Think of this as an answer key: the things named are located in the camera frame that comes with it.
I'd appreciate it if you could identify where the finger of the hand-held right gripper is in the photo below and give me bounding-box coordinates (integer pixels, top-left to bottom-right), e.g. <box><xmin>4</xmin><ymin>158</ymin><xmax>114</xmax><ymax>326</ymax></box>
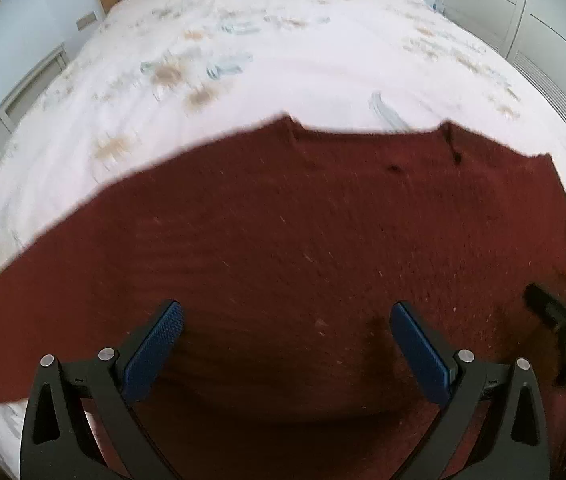
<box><xmin>525</xmin><ymin>283</ymin><xmax>566</xmax><ymax>389</ymax></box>

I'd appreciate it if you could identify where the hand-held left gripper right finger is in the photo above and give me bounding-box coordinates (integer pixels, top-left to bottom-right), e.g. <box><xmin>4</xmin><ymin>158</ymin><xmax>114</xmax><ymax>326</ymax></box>
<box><xmin>389</xmin><ymin>301</ymin><xmax>550</xmax><ymax>480</ymax></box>

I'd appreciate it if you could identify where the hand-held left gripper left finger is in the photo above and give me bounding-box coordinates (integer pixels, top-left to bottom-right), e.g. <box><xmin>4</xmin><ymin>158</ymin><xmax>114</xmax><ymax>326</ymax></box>
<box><xmin>20</xmin><ymin>299</ymin><xmax>185</xmax><ymax>480</ymax></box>

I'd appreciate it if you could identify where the dark red knitted sweater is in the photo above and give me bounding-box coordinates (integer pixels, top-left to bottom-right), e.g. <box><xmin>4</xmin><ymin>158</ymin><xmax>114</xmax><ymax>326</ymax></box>
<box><xmin>0</xmin><ymin>115</ymin><xmax>566</xmax><ymax>480</ymax></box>

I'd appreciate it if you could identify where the white wardrobe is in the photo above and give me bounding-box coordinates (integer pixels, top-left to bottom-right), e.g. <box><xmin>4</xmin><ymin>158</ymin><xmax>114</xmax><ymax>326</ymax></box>
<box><xmin>437</xmin><ymin>0</ymin><xmax>566</xmax><ymax>163</ymax></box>

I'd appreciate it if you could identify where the white louvered cabinet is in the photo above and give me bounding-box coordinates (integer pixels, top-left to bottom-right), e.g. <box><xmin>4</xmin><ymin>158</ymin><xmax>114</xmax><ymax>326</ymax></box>
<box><xmin>0</xmin><ymin>42</ymin><xmax>69</xmax><ymax>196</ymax></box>

